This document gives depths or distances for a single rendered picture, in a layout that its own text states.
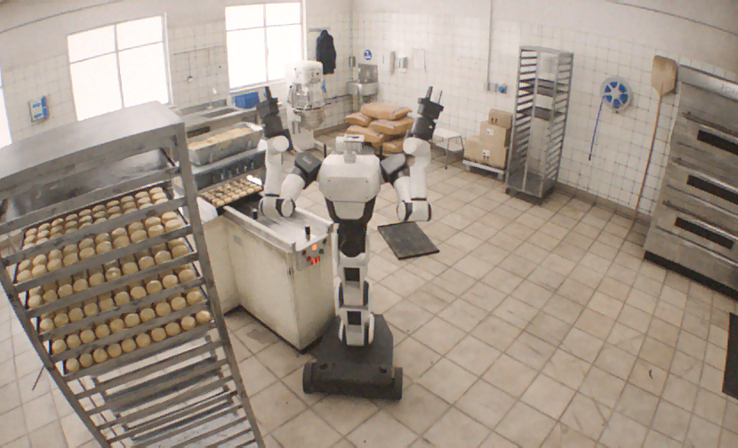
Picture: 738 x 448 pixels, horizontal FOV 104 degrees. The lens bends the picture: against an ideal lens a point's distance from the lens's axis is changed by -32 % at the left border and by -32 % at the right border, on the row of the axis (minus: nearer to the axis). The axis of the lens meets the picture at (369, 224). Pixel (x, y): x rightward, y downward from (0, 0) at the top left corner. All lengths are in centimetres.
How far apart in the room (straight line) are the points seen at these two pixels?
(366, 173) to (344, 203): 17
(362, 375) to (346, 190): 111
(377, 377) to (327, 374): 28
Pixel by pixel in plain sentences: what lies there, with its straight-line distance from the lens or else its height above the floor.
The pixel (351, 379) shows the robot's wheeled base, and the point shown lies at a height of 19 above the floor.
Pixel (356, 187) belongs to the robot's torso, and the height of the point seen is 132.
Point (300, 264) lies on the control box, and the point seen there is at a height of 75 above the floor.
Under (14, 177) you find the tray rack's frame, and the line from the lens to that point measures 112.
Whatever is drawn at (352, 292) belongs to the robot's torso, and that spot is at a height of 69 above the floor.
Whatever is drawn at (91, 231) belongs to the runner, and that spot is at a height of 159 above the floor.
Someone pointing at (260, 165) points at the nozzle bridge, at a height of 105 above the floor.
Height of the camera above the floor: 205
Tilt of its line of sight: 29 degrees down
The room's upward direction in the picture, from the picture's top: straight up
